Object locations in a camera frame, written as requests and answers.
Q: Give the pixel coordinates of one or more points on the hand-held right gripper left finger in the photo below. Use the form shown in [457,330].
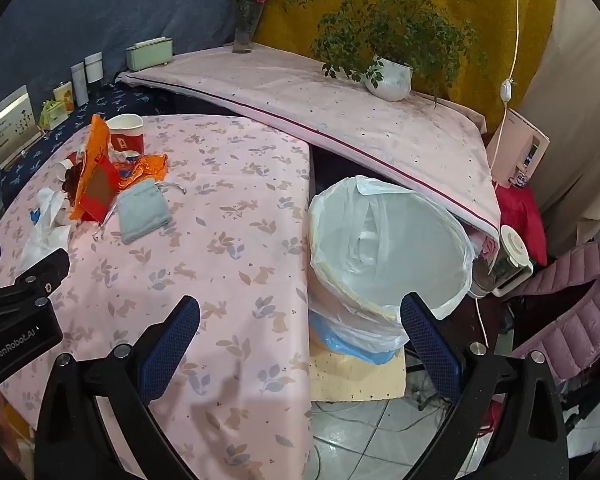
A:
[172,345]

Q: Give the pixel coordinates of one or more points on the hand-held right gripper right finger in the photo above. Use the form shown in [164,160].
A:
[430,345]

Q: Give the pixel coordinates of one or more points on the white plastic bag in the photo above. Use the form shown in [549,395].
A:
[45,230]

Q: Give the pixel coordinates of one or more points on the trash bin with white liner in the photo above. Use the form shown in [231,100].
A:
[380,260]

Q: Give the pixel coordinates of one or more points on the large orange snack bag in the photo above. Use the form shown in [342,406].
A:
[97,180]

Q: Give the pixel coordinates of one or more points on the orange wrapper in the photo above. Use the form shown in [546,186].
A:
[145,167]

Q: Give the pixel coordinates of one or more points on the yellow foam mat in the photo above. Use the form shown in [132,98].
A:
[355,380]

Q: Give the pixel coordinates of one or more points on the blue plastic bag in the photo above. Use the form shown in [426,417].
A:
[345,342]

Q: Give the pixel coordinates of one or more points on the pink rabbit print tablecloth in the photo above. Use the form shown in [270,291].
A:
[230,260]

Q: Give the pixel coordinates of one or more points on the glass kettle with white lid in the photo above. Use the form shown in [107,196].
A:
[512,247]

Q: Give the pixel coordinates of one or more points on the pink down jacket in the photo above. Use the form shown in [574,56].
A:
[580,310]

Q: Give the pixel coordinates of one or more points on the small green box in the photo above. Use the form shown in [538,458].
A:
[52,115]

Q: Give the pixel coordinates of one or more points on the red cloth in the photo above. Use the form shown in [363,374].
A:
[522,220]

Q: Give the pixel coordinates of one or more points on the small yellow box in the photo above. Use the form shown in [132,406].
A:
[64,97]

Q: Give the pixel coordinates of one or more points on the white jar with wide cap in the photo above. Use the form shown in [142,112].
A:
[94,67]

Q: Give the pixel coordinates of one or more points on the pink appliance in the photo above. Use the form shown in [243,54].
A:
[515,135]

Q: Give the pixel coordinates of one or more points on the pale green tissue box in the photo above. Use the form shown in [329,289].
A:
[150,55]

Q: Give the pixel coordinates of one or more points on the beige curtain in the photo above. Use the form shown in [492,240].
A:
[580,135]

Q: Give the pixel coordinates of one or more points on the pink padded sheet red piping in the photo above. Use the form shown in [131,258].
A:
[330,105]

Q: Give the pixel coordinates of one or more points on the green plant in white pot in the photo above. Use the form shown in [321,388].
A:
[390,77]

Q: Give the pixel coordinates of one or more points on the blue grey cloth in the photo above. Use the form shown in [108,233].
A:
[105,5]

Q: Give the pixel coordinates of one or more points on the glass vase with flowers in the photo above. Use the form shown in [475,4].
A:
[244,35]

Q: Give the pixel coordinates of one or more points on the mustard yellow cloth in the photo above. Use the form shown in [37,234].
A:
[535,20]

